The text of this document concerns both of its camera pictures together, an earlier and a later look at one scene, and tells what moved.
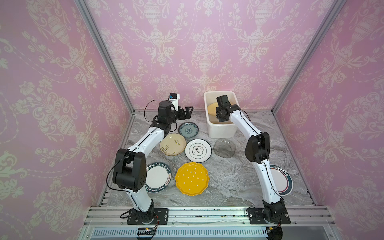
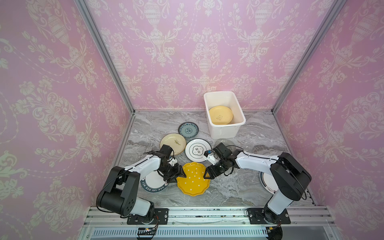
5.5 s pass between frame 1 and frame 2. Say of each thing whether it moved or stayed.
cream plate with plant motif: stayed
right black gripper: moved
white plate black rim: stayed
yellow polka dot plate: stayed
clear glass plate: stayed
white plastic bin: stayed
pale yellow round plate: moved
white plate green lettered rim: stayed
